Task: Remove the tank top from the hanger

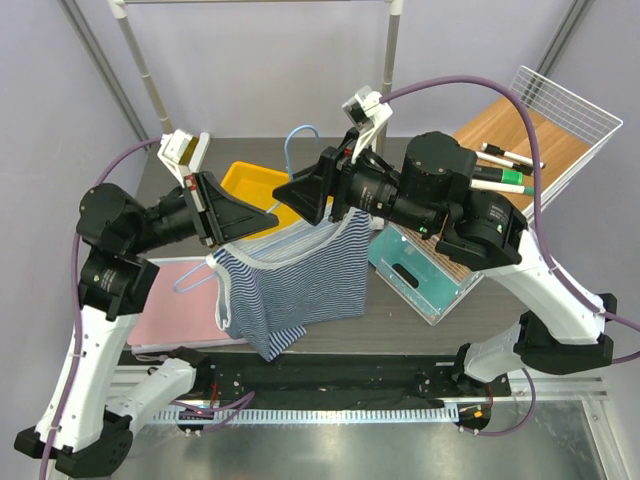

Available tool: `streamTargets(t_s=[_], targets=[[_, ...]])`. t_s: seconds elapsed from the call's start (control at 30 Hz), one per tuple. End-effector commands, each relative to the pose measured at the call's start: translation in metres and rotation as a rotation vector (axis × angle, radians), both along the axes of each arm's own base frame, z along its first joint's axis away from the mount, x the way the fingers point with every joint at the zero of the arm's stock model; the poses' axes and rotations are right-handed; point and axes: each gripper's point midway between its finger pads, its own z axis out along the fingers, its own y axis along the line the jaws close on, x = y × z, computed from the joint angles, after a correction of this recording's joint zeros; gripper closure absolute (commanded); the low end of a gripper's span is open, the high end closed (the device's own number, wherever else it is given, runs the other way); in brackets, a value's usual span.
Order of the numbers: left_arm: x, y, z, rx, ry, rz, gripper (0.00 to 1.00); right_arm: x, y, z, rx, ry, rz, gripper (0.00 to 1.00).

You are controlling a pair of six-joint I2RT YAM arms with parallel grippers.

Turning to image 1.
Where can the metal clothes rack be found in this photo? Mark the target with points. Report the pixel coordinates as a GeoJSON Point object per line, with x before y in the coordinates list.
{"type": "Point", "coordinates": [257, 68]}

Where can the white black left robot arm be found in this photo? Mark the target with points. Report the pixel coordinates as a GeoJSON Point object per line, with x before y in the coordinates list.
{"type": "Point", "coordinates": [83, 434]}

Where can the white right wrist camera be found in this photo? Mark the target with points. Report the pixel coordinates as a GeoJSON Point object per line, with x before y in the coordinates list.
{"type": "Point", "coordinates": [369, 115]}

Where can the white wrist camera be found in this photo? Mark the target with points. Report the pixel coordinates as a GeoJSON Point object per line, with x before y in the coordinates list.
{"type": "Point", "coordinates": [183, 153]}
{"type": "Point", "coordinates": [369, 115]}

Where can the yellow plastic tray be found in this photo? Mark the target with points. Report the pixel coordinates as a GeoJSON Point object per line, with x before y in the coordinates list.
{"type": "Point", "coordinates": [254, 185]}

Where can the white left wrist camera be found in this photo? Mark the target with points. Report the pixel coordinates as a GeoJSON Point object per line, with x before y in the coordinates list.
{"type": "Point", "coordinates": [183, 153]}

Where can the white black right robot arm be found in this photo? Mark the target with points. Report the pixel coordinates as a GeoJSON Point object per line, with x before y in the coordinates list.
{"type": "Point", "coordinates": [482, 230]}

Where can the pink clipboard with papers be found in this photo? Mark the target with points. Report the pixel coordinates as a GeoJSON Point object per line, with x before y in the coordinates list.
{"type": "Point", "coordinates": [181, 309]}

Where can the white marker black cap lower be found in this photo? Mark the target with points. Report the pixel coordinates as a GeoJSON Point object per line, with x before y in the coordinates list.
{"type": "Point", "coordinates": [522, 168]}

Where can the white marker black cap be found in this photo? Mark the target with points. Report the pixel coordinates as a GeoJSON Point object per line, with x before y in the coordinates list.
{"type": "Point", "coordinates": [498, 151]}
{"type": "Point", "coordinates": [522, 168]}

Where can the white wire shelf rack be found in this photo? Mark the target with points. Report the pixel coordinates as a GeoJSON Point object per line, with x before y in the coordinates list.
{"type": "Point", "coordinates": [570, 131]}

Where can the teal box with handle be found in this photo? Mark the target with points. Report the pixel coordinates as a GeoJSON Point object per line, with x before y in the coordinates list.
{"type": "Point", "coordinates": [417, 278]}

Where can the blue white striped tank top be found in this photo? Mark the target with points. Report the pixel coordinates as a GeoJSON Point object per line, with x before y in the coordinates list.
{"type": "Point", "coordinates": [272, 288]}

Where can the white marker green cap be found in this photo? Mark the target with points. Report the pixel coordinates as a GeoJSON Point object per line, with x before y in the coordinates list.
{"type": "Point", "coordinates": [501, 187]}

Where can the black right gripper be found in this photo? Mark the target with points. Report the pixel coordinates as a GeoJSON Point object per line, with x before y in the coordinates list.
{"type": "Point", "coordinates": [332, 175]}

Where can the green black highlighter marker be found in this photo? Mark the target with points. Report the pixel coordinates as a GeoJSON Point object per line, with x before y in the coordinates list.
{"type": "Point", "coordinates": [497, 175]}

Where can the white marker black cap upper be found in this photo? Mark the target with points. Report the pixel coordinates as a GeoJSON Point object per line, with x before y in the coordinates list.
{"type": "Point", "coordinates": [498, 151]}

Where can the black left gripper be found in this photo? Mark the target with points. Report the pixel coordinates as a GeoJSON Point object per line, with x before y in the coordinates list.
{"type": "Point", "coordinates": [233, 217]}

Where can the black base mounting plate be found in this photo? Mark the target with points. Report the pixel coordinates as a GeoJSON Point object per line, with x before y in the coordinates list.
{"type": "Point", "coordinates": [336, 381]}

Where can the white slotted cable duct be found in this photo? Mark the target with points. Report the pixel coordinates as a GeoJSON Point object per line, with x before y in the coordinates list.
{"type": "Point", "coordinates": [251, 417]}

